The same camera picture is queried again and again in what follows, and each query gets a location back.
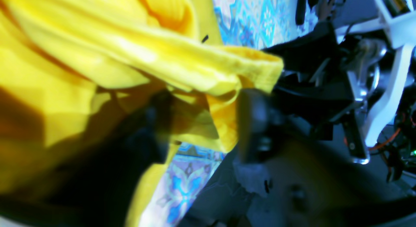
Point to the patterned blue tile tablecloth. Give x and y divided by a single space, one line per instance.
201 179

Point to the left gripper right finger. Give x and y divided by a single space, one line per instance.
313 185

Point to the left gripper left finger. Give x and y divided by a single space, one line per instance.
100 192

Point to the yellow T-shirt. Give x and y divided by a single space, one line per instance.
73 70

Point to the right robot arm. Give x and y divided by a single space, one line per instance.
398 137

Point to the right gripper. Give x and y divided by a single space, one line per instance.
364 93

